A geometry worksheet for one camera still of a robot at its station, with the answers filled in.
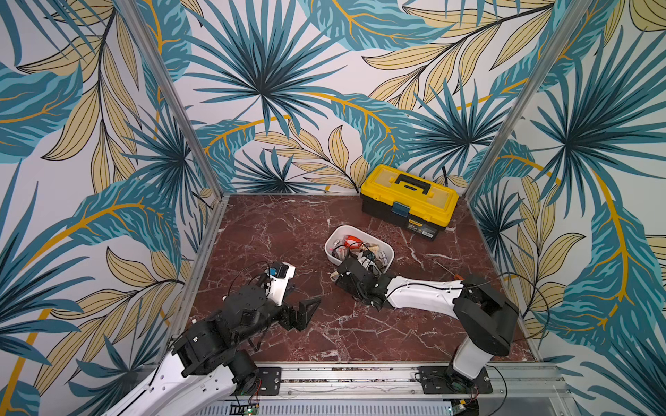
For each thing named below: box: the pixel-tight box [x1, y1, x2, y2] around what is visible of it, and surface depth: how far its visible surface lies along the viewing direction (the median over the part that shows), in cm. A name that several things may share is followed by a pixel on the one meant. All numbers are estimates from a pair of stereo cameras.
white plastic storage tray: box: [324, 224, 395, 274], surface depth 100 cm
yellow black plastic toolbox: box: [359, 164, 460, 241], surface depth 102 cm
